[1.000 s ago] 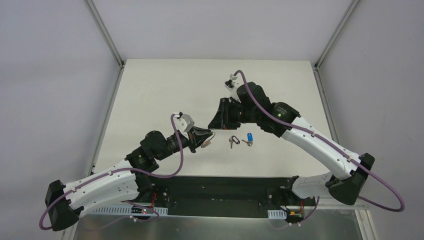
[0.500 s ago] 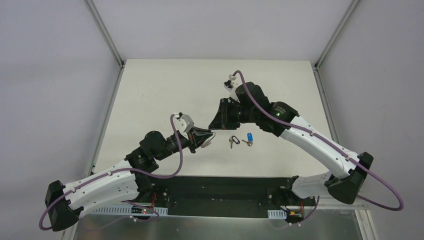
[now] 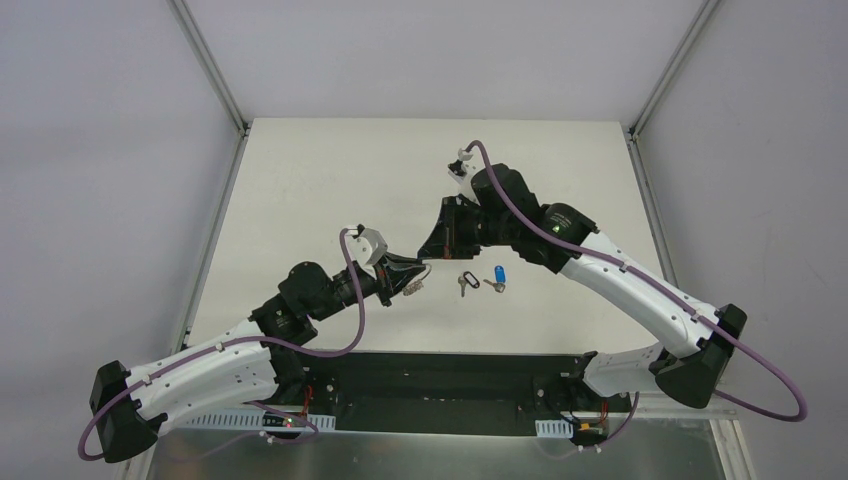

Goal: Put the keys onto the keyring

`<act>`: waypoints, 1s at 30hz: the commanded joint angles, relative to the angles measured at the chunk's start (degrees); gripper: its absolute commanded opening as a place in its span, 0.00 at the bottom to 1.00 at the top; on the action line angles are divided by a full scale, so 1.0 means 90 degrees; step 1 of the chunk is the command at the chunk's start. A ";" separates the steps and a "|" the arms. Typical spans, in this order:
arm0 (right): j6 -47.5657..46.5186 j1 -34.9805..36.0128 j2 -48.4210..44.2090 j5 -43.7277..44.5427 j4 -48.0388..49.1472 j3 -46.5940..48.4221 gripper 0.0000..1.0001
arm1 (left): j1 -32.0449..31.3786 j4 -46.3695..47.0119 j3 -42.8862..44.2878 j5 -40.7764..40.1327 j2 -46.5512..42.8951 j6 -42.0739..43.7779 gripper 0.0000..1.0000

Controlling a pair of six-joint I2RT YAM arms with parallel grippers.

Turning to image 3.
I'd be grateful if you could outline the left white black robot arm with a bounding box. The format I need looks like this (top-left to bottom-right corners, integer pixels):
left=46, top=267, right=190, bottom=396
left=78, top=253, right=428, bottom=463

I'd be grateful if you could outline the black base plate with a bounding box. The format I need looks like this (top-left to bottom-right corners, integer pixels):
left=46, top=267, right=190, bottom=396
left=265, top=352, right=631, bottom=436

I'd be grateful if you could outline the right white cable duct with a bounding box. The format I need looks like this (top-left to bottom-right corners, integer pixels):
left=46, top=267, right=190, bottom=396
left=534, top=419, right=574, bottom=439

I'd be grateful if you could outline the white cable duct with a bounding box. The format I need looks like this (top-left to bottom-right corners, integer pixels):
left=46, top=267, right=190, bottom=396
left=534, top=419, right=574, bottom=439
left=179, top=408, right=312, bottom=432

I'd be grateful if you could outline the aluminium frame rail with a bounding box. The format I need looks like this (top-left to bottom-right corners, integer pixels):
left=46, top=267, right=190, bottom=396
left=626, top=1, right=756, bottom=479
left=119, top=0, right=250, bottom=480

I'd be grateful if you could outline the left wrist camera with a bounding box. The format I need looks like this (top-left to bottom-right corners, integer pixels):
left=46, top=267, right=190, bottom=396
left=344, top=224, right=388, bottom=267

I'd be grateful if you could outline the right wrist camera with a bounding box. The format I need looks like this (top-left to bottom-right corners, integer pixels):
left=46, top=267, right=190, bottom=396
left=448, top=148, right=482, bottom=204

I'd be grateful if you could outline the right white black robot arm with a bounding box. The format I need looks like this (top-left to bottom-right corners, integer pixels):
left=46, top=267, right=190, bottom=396
left=418, top=160, right=747, bottom=410

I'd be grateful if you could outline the front steel sheet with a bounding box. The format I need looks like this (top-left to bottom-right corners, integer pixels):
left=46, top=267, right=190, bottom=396
left=148, top=424, right=725, bottom=479

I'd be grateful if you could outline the left white cable duct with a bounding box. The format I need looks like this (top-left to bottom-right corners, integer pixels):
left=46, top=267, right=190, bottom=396
left=179, top=408, right=312, bottom=432

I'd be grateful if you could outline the right aluminium frame rail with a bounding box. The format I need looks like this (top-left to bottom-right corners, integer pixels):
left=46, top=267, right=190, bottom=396
left=626, top=1, right=756, bottom=479

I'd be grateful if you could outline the silver key with blue tag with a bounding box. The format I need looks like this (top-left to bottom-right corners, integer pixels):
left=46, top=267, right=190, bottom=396
left=483, top=265, right=506, bottom=293

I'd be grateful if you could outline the left aluminium frame rail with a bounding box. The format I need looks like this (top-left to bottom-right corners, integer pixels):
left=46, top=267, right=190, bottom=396
left=119, top=0, right=250, bottom=480

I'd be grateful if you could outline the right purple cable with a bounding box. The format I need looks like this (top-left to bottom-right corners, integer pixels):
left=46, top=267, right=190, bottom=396
left=463, top=139, right=810, bottom=458

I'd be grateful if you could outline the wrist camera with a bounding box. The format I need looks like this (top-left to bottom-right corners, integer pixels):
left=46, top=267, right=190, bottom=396
left=344, top=224, right=388, bottom=267
left=448, top=148, right=482, bottom=204

